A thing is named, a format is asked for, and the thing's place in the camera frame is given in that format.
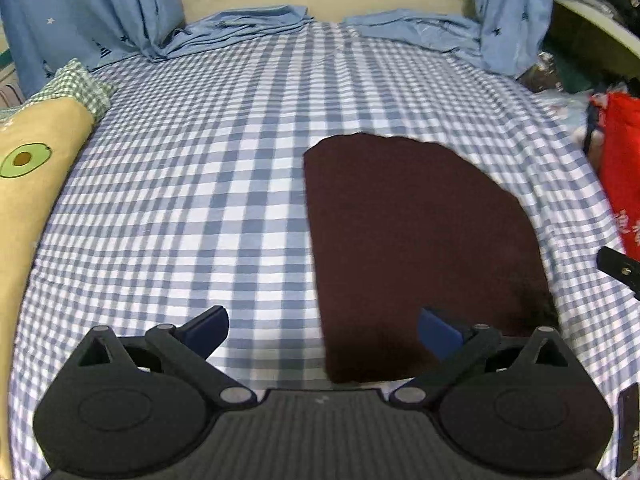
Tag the striped headboard with teal trim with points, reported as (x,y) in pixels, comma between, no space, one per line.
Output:
(7,97)

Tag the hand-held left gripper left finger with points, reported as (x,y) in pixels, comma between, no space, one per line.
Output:
(210,332)

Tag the red bag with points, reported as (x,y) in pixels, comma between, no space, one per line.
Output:
(620,160)

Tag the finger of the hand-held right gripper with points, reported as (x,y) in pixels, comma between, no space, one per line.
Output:
(617,265)

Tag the blue star print curtain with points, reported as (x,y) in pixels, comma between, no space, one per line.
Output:
(505,25)
(95,10)

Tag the dark brown cloth garment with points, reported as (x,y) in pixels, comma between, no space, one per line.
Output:
(415,240)

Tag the yellow avocado print quilt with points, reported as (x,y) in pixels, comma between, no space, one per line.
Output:
(30,200)

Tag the green checked pillow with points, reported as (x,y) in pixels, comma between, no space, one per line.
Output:
(75,87)

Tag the blue checked bed sheet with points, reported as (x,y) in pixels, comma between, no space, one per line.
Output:
(190,200)

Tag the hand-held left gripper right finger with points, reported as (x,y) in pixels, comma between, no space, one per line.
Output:
(439,336)

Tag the pile of dark clutter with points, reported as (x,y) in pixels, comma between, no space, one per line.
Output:
(595,25)

